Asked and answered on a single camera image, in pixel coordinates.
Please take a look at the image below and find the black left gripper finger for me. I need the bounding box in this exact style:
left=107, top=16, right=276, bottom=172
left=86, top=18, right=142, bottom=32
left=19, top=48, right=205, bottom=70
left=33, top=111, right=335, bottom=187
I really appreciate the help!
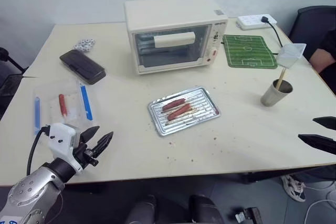
left=92, top=131, right=114, bottom=160
left=80, top=126, right=101, bottom=144

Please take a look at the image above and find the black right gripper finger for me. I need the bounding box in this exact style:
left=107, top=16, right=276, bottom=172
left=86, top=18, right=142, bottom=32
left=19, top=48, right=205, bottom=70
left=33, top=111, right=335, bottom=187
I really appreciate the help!
left=298, top=134, right=336, bottom=155
left=312, top=116, right=336, bottom=131

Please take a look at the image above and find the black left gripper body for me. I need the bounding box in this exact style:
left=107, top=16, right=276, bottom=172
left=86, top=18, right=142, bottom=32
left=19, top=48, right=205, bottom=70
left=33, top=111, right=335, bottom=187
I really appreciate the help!
left=71, top=142, right=100, bottom=173

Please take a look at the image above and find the clear blue-zip plastic bag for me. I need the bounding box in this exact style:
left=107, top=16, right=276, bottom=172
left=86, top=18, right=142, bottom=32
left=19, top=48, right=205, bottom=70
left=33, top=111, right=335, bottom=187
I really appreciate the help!
left=49, top=80, right=95, bottom=128
left=32, top=87, right=69, bottom=138

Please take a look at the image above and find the red sausage on stick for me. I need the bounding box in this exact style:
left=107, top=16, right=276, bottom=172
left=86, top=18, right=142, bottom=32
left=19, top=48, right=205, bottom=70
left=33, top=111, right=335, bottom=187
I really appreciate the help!
left=58, top=93, right=68, bottom=118

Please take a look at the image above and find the white and black sneaker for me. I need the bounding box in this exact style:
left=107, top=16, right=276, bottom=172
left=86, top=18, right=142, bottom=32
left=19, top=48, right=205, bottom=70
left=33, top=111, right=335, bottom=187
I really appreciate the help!
left=280, top=174, right=307, bottom=202

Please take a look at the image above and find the steel cup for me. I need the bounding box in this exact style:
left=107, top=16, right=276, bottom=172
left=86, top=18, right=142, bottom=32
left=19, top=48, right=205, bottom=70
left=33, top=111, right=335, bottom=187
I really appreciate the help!
left=260, top=78, right=293, bottom=107

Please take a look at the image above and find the black rectangular case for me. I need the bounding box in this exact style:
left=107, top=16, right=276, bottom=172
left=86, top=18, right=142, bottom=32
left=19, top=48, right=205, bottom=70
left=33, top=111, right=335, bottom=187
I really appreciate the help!
left=59, top=49, right=107, bottom=86

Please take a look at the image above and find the clear plastic box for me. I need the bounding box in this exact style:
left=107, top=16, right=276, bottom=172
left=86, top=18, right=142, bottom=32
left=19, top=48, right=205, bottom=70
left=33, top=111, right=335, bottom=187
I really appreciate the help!
left=276, top=43, right=307, bottom=69

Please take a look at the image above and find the person in dark clothes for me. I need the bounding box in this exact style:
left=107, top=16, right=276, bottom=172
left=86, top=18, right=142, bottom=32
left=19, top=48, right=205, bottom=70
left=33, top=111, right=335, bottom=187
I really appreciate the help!
left=316, top=28, right=336, bottom=96

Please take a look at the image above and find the bag of black-white beads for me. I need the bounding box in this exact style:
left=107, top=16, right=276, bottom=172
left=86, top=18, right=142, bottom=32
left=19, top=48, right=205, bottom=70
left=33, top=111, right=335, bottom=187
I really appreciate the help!
left=73, top=38, right=96, bottom=52

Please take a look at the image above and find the silver ribbed baking tray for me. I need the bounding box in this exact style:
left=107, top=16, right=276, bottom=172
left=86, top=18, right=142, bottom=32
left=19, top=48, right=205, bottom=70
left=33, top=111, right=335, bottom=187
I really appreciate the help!
left=147, top=86, right=221, bottom=137

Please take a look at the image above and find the black chair with armrest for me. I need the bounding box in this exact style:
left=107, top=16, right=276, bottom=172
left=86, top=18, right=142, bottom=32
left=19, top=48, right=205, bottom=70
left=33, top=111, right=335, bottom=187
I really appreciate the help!
left=0, top=46, right=30, bottom=120

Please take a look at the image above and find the black office chair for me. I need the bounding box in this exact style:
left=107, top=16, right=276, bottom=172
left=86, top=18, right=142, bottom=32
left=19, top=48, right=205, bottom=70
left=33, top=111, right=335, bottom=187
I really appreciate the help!
left=288, top=5, right=336, bottom=60

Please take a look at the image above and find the black and silver device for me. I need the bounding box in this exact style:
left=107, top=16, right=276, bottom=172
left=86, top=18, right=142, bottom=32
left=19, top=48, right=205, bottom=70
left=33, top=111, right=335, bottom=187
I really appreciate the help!
left=234, top=206, right=264, bottom=224

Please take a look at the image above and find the green football pitch mat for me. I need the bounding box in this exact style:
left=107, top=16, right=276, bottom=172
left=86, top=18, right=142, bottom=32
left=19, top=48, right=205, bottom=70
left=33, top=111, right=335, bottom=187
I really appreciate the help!
left=222, top=34, right=278, bottom=69

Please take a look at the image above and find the dark rounded shape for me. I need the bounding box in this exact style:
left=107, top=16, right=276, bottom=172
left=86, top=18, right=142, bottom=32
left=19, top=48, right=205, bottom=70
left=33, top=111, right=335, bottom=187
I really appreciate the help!
left=188, top=194, right=224, bottom=224

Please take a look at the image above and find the white power strip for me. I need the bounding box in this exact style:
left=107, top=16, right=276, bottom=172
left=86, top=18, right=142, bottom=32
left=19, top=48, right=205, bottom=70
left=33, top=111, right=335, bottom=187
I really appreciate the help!
left=237, top=14, right=278, bottom=31

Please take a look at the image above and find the cream toaster oven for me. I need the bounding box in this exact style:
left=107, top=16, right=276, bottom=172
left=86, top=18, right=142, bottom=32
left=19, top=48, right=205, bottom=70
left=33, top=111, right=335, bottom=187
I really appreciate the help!
left=123, top=0, right=228, bottom=76

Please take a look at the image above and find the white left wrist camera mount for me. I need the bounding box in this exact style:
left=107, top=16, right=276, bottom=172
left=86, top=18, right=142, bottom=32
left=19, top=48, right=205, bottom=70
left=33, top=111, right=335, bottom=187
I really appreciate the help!
left=47, top=123, right=83, bottom=175

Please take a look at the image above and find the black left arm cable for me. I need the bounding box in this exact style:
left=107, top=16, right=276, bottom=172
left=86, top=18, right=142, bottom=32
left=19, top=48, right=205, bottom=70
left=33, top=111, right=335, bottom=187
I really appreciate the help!
left=26, top=126, right=51, bottom=176

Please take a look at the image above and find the white floor cable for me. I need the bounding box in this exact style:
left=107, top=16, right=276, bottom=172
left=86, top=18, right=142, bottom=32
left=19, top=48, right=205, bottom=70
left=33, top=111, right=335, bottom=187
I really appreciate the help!
left=301, top=180, right=336, bottom=224

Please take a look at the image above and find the black plug with cable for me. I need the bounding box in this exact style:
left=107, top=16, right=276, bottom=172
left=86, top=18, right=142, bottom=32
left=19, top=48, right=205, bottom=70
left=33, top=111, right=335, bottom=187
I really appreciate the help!
left=260, top=16, right=284, bottom=49

